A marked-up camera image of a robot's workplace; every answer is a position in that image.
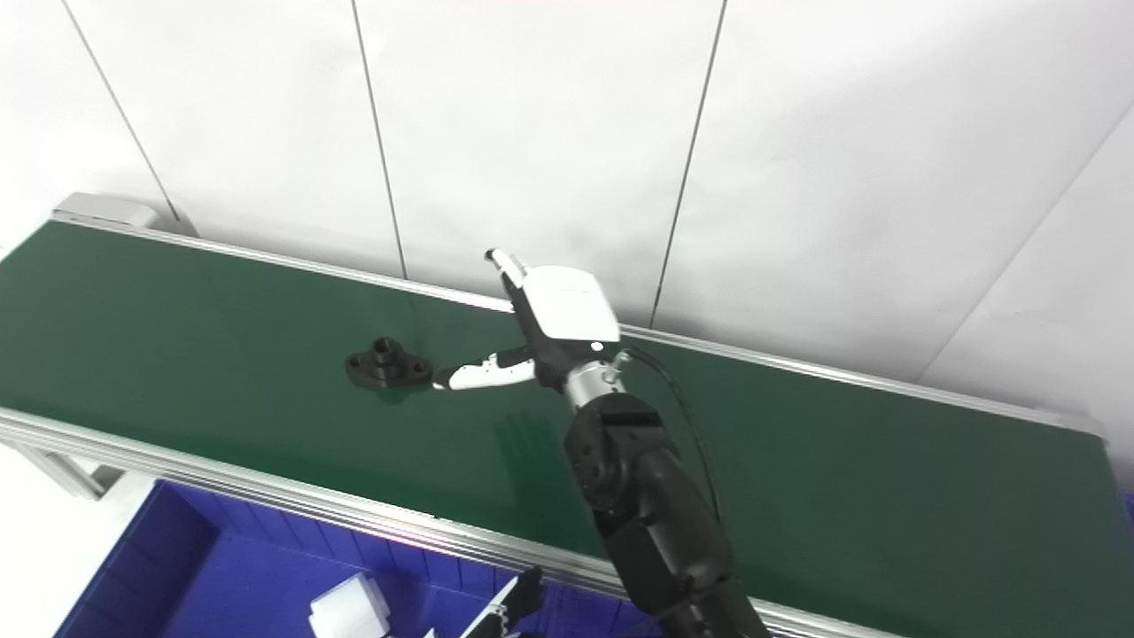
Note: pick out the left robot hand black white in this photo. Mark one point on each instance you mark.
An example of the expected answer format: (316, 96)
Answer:
(514, 607)

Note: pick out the grey conveyor end housing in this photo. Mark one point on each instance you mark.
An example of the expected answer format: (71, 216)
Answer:
(106, 211)

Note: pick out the white block part with hole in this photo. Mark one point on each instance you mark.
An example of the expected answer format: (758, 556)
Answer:
(350, 611)

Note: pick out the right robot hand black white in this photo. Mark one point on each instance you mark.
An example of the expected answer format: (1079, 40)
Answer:
(567, 310)

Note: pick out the green conveyor belt aluminium frame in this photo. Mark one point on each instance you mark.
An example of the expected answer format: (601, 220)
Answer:
(221, 354)

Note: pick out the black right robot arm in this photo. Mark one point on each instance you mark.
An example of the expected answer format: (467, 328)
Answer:
(642, 505)

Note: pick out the black flanged cylinder part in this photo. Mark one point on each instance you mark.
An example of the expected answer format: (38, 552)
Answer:
(385, 365)

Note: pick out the aluminium conveyor support bracket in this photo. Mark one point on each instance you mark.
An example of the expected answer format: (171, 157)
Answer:
(66, 470)

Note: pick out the blue bin with white part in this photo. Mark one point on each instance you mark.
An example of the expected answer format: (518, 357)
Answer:
(239, 585)

